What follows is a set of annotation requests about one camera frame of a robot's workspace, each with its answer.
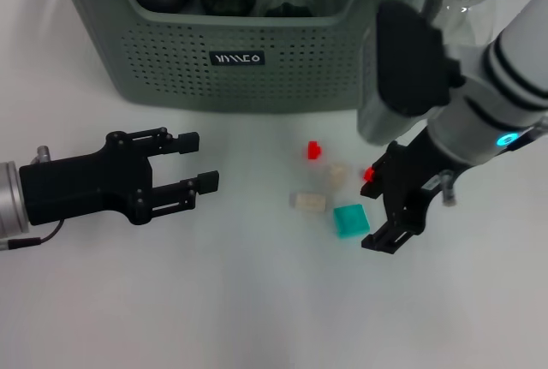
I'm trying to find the thin black cable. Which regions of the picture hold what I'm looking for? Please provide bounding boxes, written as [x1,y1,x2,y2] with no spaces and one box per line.
[0,218,68,251]

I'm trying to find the grey-green perforated storage bin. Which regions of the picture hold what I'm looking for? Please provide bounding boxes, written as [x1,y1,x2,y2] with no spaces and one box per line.
[45,0,442,113]

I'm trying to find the teal square toy plate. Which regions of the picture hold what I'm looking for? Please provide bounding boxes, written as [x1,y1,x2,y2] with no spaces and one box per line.
[332,204,372,240]

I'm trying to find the white long toy brick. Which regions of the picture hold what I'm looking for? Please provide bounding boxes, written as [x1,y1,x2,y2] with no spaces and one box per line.
[289,191,327,214]

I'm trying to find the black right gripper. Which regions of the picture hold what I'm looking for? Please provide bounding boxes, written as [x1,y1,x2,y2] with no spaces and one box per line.
[360,127,466,254]

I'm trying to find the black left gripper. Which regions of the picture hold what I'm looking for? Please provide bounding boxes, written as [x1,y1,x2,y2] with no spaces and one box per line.
[19,128,220,227]

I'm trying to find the white square toy brick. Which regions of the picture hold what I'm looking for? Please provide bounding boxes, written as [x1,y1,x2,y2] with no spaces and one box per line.
[327,163,348,190]

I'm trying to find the transparent cable plug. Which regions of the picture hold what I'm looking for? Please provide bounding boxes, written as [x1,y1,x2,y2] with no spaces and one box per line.
[439,170,458,208]

